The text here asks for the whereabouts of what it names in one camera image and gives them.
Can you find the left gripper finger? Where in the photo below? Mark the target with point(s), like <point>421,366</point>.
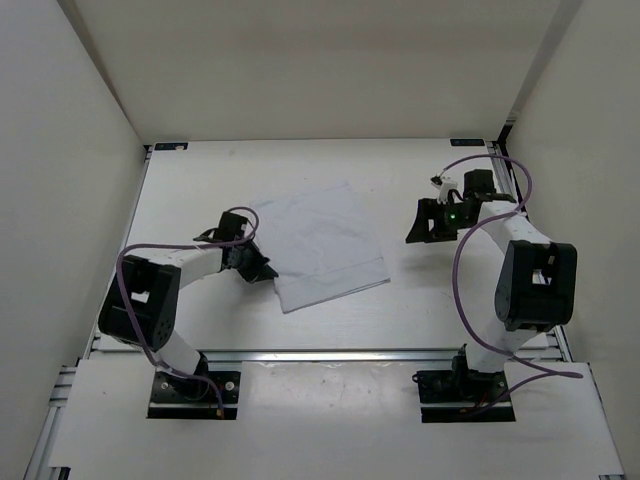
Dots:
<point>259,260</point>
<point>255,275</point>

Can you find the right blue corner sticker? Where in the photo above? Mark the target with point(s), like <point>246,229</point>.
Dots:
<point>466,142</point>

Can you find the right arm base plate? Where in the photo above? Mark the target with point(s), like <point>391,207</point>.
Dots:
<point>454,397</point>

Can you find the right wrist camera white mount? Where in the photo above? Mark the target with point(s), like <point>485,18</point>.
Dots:
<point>448,191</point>

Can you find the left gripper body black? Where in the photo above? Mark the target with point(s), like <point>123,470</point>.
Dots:
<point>245,259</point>

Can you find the white front cover board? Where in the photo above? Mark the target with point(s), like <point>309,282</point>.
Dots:
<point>313,421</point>

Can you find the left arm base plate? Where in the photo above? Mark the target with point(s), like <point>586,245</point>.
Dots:
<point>177,399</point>

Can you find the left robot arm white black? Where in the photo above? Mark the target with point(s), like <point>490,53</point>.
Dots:
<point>140,307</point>

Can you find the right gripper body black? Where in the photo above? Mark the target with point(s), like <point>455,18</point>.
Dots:
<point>456,218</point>

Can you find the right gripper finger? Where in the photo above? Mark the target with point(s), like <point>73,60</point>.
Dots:
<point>441,236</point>
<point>424,228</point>

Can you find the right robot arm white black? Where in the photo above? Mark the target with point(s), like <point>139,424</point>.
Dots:
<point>534,293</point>

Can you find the white skirt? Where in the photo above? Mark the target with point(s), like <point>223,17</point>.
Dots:
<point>321,244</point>

